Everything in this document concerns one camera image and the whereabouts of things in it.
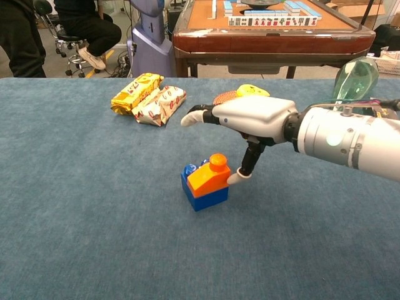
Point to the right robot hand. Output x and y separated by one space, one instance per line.
256 115

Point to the orange toy block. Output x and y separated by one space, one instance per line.
206 181

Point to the blue toy block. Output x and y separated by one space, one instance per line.
209 200

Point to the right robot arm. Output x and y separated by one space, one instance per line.
343 137

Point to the yellow tape measure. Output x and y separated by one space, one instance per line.
250 90

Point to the round woven coaster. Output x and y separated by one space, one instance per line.
225 97

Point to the brown mahjong table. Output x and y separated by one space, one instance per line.
265 43

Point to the white red snack packet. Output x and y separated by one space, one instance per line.
162 104

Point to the face-up mahjong tile row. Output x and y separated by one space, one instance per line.
272 21

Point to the blue-backed mahjong tile row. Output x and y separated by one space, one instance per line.
265 12
228 7
303 9

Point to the green spray bottle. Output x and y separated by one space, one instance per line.
356 81

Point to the dark round dish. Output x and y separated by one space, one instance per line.
261 3

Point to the yellow snack packet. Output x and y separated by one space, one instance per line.
134 92

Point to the cardboard box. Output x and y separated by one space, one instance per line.
353 11

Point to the black bag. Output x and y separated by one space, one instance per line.
386 37

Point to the black tripod stand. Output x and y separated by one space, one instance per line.
368 12

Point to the seated person in black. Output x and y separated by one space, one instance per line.
90 28

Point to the blue felt table cover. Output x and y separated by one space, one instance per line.
93 218

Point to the black chrome stool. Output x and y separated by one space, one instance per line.
67 38

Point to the black office chair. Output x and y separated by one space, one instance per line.
43 7

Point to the standing person black trousers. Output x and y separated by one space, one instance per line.
22 37

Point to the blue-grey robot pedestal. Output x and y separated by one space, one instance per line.
150 53

